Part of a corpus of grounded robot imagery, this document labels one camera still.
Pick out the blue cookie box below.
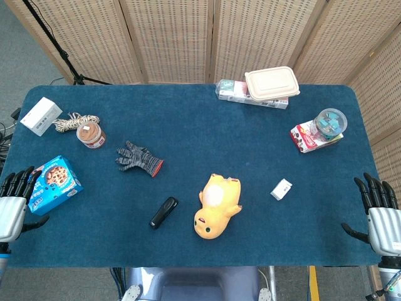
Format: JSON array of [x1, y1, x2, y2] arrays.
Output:
[[27, 155, 85, 216]]

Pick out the red and white snack box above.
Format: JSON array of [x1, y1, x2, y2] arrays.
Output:
[[289, 120, 345, 154]]

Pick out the grey blue robot torso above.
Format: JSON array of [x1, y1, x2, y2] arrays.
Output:
[[121, 266, 273, 301]]

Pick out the beige lidded food container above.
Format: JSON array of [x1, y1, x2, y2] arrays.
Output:
[[244, 66, 301, 102]]

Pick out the metal table leg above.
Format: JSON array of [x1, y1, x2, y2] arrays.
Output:
[[268, 266, 278, 301]]

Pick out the small white box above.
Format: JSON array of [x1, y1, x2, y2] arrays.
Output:
[[270, 178, 293, 201]]

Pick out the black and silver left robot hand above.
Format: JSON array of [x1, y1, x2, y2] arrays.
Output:
[[0, 166, 50, 245]]

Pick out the woven wooden folding screen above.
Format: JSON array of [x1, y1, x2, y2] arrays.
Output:
[[3, 0, 401, 201]]

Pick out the yellow plush toy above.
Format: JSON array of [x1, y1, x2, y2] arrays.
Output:
[[194, 173, 243, 241]]

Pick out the coiled white brown rope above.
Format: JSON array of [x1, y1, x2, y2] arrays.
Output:
[[52, 112, 101, 134]]

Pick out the blue table cover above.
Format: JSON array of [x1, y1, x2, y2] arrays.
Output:
[[0, 83, 382, 268]]

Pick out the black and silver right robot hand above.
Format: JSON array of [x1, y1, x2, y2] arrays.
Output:
[[341, 172, 401, 258]]

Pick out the black floor cables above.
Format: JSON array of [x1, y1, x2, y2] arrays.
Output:
[[0, 107, 22, 172]]

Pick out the grey knit glove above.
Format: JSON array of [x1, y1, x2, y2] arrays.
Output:
[[115, 140, 165, 178]]

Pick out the clear jar with brown sauce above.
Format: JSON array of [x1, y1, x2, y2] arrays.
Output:
[[76, 122, 107, 150]]

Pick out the black stapler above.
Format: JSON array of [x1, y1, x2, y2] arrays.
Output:
[[148, 196, 179, 231]]

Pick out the white red green carton box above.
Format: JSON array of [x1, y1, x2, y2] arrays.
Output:
[[215, 78, 289, 110]]

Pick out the black tripod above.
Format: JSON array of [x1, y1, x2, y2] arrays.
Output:
[[21, 0, 112, 86]]

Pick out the clear jar with blue clips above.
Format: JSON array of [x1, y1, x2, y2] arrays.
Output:
[[313, 108, 348, 142]]

